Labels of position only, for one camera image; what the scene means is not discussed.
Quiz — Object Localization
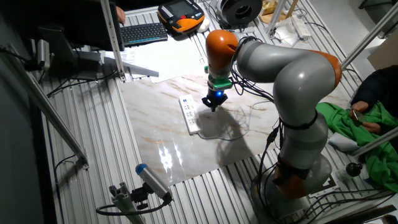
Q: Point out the white crumpled paper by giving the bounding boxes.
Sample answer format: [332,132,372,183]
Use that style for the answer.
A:
[275,24,300,47]

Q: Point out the round wooden plate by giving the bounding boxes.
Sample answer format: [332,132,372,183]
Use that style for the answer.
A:
[259,11,290,25]

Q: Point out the brown cardboard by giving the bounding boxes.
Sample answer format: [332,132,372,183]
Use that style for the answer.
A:
[366,37,398,71]

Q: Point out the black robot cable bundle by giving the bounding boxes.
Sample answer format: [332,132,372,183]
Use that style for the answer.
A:
[229,35,282,215]

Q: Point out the silver box camera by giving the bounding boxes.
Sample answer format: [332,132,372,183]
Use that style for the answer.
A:
[36,39,51,71]

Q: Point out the grey metal plate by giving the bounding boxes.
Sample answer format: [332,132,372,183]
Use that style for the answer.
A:
[104,55,159,78]

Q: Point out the white cloth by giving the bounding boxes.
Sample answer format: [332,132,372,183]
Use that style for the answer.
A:
[328,132,360,153]

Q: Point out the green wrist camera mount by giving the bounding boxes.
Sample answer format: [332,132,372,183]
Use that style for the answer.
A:
[203,65,234,91]

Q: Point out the black monitor with stand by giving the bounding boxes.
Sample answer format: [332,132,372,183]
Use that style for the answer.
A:
[37,0,125,80]

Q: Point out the white four-button power strip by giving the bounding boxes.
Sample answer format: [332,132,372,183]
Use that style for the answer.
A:
[178,94,201,136]

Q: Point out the marble pattern board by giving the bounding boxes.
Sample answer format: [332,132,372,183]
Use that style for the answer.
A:
[119,42,352,187]

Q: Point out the black keyboard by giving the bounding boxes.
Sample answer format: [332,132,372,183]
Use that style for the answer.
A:
[119,22,169,48]

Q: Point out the black round knob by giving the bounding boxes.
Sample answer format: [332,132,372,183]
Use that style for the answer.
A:
[345,162,364,177]

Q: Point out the black round spool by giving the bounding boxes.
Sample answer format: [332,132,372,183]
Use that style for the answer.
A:
[216,0,264,30]

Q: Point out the orange black teach pendant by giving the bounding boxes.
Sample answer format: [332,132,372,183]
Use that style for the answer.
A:
[157,0,206,34]

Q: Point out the black camera clamp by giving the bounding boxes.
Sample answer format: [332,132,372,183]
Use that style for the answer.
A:
[130,183,153,211]

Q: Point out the silver camera with blue end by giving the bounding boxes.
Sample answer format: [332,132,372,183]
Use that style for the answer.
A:
[135,163,174,203]

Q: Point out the white power strip cable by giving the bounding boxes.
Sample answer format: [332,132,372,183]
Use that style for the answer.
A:
[197,100,274,142]

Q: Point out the long aluminium frame beam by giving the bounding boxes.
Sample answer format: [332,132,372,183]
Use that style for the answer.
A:
[0,43,90,170]

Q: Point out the aluminium frame post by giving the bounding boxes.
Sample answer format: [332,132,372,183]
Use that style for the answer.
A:
[99,0,127,82]
[266,0,287,38]

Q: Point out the smartphone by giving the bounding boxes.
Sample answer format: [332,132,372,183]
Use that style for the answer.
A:
[351,108,366,124]

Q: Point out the white fiducial marker plate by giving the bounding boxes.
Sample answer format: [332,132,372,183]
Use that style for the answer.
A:
[310,174,340,198]

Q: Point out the black floor cables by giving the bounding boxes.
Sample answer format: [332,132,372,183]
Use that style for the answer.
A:
[295,186,398,224]

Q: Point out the short aluminium profile stand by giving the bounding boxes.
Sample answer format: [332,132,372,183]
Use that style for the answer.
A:
[108,182,146,224]

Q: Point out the white computer mouse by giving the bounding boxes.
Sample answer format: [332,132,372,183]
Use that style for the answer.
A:
[196,18,211,34]

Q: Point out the bare human hand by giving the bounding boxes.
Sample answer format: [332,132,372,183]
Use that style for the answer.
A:
[115,6,126,26]
[361,121,382,135]
[350,100,369,114]

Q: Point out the white paper sheet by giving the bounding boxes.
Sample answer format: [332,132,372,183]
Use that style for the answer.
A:
[124,37,206,83]

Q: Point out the green cloth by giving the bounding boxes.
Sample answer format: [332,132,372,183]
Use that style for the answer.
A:
[315,101,398,193]

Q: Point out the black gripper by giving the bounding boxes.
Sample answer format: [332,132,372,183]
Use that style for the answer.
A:
[201,88,229,113]

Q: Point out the white plain power strip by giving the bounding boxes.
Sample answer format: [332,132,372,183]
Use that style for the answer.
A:
[290,15,312,40]

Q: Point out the black camera cable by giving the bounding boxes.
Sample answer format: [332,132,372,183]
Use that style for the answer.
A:
[95,198,170,217]

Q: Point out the dark jacket sleeve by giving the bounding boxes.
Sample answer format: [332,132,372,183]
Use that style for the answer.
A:
[350,64,398,135]

